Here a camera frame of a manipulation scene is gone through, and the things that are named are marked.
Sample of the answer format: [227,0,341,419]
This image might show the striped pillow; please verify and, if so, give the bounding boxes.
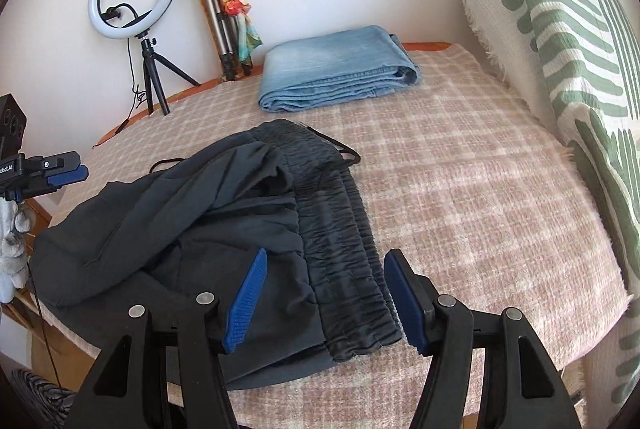
[460,0,640,410]

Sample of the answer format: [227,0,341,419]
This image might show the person's striped trouser leg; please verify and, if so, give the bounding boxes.
[9,368,83,412]

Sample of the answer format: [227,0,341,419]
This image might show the ring light cable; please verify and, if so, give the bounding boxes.
[114,36,147,135]

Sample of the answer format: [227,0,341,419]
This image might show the ring light on black tripod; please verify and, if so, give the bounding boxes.
[88,0,201,116]

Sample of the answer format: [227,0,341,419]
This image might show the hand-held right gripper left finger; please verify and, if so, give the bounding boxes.
[75,248,269,429]

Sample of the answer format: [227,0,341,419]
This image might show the person's left hand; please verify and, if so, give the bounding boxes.
[0,196,32,302]

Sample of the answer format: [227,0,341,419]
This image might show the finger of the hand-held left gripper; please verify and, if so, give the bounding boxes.
[21,152,90,200]

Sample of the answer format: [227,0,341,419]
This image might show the pink checked blanket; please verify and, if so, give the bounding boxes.
[50,44,628,429]

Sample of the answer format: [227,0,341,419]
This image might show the folded blue jeans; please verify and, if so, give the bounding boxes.
[257,25,421,114]

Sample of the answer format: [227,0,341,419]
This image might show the black pants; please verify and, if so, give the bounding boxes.
[30,119,407,392]

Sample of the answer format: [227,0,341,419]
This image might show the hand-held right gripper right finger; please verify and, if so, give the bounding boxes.
[383,249,586,429]

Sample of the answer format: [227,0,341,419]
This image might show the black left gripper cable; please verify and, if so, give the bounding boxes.
[27,254,63,390]

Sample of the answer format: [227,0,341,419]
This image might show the silver tripod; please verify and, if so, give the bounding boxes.
[192,0,256,81]

